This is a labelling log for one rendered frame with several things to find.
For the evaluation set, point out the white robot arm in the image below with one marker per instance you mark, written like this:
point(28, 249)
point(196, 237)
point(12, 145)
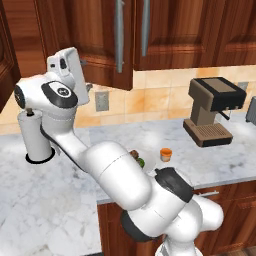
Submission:
point(113, 170)

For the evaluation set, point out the white paper towel roll holder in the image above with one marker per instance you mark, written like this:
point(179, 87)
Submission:
point(33, 140)

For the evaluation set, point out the small grey wall outlet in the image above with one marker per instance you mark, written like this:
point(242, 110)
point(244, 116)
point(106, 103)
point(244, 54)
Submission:
point(243, 86)

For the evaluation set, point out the closed wooden cabinet door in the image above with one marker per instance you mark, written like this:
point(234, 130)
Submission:
point(180, 33)

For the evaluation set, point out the green avocado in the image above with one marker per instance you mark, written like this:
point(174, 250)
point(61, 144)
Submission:
point(141, 162)

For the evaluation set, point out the wooden wall cabinet door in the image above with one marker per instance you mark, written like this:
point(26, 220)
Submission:
point(241, 31)

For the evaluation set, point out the wooden base cabinet door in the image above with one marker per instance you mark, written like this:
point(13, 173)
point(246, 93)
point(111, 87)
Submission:
point(110, 230)

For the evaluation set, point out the open wooden cabinet door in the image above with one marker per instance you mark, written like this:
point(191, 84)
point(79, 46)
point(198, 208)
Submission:
point(93, 33)

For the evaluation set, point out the white plate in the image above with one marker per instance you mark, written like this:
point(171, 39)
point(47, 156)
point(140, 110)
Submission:
point(149, 160)

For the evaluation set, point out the wooden drawer front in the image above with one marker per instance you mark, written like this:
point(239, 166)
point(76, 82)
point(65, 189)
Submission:
point(233, 190)

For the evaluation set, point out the beige and black coffee machine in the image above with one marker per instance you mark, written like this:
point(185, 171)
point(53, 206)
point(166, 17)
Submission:
point(210, 110)

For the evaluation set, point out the orange jar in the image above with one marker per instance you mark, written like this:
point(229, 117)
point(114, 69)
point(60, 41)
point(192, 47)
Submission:
point(166, 155)

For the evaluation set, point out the wooden wall cabinet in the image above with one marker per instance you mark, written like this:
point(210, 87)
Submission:
point(5, 56)

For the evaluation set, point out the brown bread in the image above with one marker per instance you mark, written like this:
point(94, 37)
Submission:
point(134, 154)

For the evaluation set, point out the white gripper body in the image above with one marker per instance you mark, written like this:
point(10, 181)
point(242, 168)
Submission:
point(77, 75)

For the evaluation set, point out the grey toaster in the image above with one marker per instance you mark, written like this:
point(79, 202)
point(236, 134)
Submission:
point(252, 111)

